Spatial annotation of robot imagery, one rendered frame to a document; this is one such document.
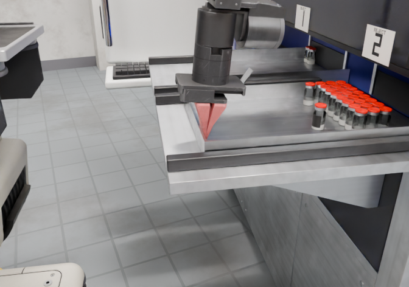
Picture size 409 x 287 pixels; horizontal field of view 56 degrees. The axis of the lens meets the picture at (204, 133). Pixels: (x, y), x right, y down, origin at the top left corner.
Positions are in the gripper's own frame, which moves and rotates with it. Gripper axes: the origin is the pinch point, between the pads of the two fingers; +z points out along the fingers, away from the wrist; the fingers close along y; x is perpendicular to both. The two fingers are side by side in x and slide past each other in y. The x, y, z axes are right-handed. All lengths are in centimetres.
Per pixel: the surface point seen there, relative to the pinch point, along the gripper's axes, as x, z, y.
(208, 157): -8.0, 0.2, -0.7
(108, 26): 82, -3, -20
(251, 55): 54, -2, 23
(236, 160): -8.0, 0.6, 3.5
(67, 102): 278, 98, -67
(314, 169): -10.8, 0.6, 14.8
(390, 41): 4.0, -16.4, 31.6
